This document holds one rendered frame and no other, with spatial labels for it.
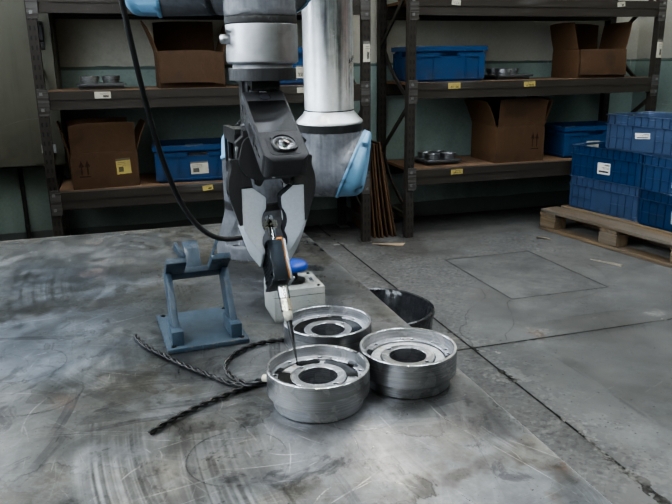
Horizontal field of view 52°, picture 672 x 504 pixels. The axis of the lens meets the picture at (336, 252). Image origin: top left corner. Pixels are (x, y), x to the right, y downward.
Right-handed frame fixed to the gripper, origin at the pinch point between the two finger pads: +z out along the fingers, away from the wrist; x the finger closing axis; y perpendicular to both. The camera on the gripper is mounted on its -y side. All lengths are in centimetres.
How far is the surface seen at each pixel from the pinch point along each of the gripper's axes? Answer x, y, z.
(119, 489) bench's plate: 18.7, -18.3, 13.2
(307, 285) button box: -8.0, 13.8, 8.7
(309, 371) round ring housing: -1.2, -8.0, 10.7
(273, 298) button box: -3.2, 13.7, 9.9
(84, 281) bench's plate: 20.6, 42.6, 13.3
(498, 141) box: -246, 332, 34
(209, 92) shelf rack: -53, 333, -4
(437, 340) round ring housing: -16.7, -7.1, 10.0
